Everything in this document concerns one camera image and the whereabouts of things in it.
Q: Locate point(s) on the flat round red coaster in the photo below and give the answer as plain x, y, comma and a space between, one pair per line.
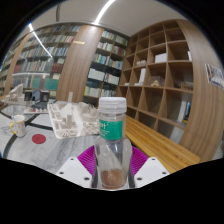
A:
39, 138

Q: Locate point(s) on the white building model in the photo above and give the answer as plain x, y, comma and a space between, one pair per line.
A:
16, 94

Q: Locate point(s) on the white city block model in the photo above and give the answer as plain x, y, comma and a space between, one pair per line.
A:
70, 120

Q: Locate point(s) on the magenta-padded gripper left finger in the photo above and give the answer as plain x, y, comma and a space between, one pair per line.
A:
75, 171

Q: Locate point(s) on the wide bookshelf unit with books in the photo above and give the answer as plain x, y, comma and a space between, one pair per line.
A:
46, 60

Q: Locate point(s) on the wall poster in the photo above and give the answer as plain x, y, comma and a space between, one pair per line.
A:
215, 76

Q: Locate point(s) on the straight ceiling light strip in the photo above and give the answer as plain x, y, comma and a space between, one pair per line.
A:
104, 11

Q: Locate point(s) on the narrow bookshelf unit with books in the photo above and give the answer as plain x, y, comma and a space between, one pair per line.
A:
106, 66

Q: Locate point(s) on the wooden cubby shelf unit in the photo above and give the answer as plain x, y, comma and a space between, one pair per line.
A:
166, 83

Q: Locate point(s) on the dark grey building model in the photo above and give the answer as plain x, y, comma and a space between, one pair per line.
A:
37, 99

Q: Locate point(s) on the curved wooden bench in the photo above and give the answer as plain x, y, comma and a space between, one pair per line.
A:
156, 141

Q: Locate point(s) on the clear plastic bottle green label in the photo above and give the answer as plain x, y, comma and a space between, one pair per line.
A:
112, 153

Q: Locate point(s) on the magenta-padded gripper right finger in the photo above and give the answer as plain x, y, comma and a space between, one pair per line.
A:
150, 171

